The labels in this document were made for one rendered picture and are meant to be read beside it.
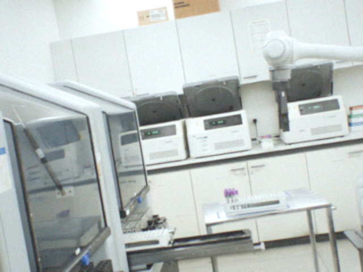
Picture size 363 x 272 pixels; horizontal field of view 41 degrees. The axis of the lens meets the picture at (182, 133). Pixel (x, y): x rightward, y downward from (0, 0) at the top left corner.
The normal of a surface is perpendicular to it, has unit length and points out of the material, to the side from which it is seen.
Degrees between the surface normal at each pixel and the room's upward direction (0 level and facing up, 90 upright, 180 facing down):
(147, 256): 90
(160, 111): 149
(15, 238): 90
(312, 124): 90
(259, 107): 90
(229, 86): 142
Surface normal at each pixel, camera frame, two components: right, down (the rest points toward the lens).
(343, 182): -0.10, 0.07
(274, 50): -0.38, 0.09
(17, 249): 0.98, -0.15
